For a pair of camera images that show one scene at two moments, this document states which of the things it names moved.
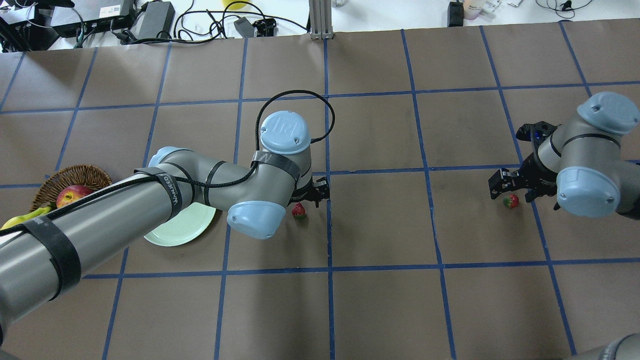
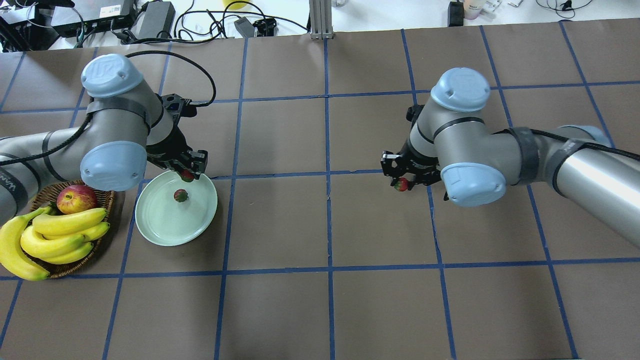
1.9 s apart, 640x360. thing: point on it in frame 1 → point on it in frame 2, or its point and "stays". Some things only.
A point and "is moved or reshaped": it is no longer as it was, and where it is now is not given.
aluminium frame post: [321, 19] stays
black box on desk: [455, 14] stays
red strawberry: [511, 201] → [401, 184]
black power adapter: [156, 17] stays
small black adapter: [244, 27] stays
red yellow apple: [71, 193] stays
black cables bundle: [219, 24] stays
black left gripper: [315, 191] → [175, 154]
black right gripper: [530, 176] → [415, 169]
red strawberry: [298, 211] is moved or reshaped
